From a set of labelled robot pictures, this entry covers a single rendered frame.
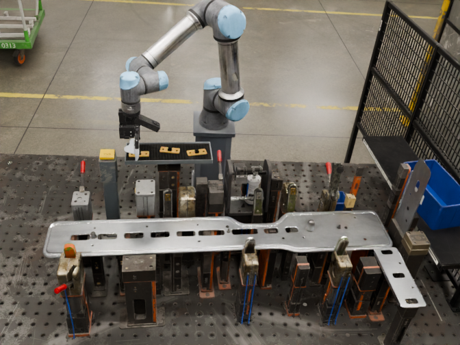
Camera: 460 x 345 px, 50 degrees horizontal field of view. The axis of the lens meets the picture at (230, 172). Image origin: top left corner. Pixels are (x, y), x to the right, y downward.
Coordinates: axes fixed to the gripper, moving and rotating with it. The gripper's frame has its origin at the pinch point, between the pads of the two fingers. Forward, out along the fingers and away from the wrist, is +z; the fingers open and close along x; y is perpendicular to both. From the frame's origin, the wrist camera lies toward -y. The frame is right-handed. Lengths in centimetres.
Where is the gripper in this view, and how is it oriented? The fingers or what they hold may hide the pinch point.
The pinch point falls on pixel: (138, 150)
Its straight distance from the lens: 211.5
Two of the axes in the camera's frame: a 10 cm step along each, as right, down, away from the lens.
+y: -9.9, 0.1, -1.3
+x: 1.1, 6.1, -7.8
